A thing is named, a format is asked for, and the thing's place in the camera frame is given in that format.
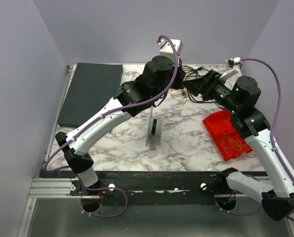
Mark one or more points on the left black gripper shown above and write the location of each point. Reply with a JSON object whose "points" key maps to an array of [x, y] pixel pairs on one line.
{"points": [[179, 74]]}

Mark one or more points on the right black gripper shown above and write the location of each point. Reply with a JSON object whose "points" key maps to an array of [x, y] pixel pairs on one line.
{"points": [[208, 84]]}

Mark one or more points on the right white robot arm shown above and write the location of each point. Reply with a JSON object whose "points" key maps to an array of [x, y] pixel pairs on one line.
{"points": [[276, 199]]}

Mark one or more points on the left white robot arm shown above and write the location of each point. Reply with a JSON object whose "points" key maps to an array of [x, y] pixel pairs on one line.
{"points": [[133, 97]]}

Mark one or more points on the red plastic bin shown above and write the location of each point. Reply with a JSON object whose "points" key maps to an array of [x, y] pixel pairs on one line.
{"points": [[226, 138]]}

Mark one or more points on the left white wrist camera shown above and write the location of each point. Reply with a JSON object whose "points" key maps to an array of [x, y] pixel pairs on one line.
{"points": [[165, 48]]}

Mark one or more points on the grey cable spool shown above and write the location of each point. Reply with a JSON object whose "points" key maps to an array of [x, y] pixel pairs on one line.
{"points": [[154, 130]]}

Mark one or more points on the dark grey network switch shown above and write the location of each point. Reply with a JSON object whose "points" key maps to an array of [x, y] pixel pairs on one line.
{"points": [[90, 89]]}

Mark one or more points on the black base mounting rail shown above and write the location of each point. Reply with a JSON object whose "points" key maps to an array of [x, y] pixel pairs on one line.
{"points": [[157, 188]]}

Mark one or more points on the aluminium frame rail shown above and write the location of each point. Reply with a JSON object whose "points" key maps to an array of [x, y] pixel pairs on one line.
{"points": [[50, 188]]}

